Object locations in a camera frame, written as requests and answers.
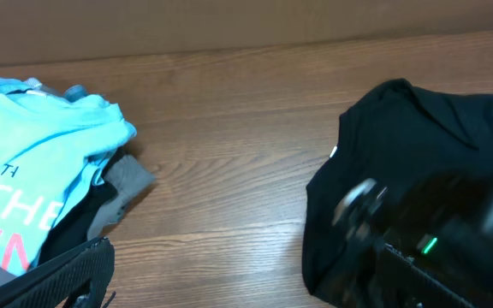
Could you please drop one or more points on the folded black shirt in stack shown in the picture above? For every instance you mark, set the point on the folded black shirt in stack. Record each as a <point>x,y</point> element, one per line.
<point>72,229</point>

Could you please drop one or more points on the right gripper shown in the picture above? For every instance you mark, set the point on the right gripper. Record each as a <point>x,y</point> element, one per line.
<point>357,223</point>

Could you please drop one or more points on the folded grey shirt in stack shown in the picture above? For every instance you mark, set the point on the folded grey shirt in stack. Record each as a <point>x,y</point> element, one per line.
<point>138,180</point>

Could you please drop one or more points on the black t-shirt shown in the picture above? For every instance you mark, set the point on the black t-shirt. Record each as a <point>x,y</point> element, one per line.
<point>397,134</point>

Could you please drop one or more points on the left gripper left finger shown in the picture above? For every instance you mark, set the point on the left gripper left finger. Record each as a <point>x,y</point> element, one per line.
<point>77,278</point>

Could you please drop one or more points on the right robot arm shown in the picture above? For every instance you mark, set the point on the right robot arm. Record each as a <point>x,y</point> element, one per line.
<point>454,210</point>

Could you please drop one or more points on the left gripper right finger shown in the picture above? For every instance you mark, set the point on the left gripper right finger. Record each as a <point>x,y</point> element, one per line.
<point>422,277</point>

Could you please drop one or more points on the light blue printed t-shirt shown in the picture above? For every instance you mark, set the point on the light blue printed t-shirt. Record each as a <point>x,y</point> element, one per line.
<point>52,151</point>

